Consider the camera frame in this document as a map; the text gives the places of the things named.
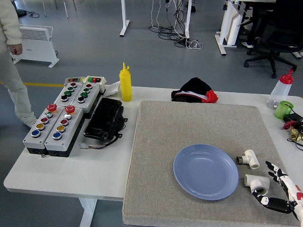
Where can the person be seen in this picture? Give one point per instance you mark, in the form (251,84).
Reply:
(9,75)

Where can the black plastic housing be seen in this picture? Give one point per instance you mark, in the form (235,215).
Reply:
(104,118)

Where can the white small switch box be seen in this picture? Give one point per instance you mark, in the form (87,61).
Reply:
(95,80)

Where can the green plastic cup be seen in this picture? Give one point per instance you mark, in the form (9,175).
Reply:
(281,111)

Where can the black power adapter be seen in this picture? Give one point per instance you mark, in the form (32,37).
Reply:
(294,117)

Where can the black office chair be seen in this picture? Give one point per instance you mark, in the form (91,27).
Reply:
(277,35)

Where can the person's hand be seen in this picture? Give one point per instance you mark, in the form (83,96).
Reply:
(16,49)

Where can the clear squeeze bottle red cap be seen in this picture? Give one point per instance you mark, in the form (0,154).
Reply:
(280,92)

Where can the black red cloth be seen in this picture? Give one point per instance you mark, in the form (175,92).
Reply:
(194,91)

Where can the white electric heater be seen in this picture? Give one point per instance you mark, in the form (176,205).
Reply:
(35,45)

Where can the grey-brown mat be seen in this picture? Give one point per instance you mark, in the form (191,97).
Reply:
(189,123)

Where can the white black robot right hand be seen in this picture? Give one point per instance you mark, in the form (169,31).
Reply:
(290,186)

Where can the grey small switch box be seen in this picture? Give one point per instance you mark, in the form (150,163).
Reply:
(73,80)

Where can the white desk leg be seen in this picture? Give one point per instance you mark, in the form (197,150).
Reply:
(188,19)
(124,19)

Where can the white plastic tray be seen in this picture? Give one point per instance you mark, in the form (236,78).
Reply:
(113,88)

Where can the white pipe tee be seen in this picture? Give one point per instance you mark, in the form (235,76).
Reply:
(251,158)
(256,181)

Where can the blue plate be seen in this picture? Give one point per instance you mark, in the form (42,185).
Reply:
(203,172)

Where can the grey five-button control box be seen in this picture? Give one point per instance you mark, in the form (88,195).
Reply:
(40,139)
(66,139)

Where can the yellow squeeze bottle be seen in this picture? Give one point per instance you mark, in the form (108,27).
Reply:
(125,85)

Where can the white desk frame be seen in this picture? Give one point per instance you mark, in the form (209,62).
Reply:
(225,28)

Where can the white table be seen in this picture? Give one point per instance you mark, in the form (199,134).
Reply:
(71,175)

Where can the black fan base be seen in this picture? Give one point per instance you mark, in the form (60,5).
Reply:
(22,13)

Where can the metal chair legs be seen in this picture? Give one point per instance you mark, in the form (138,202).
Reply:
(65,9)

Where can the white shoe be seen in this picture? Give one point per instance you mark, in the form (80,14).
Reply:
(247,44)

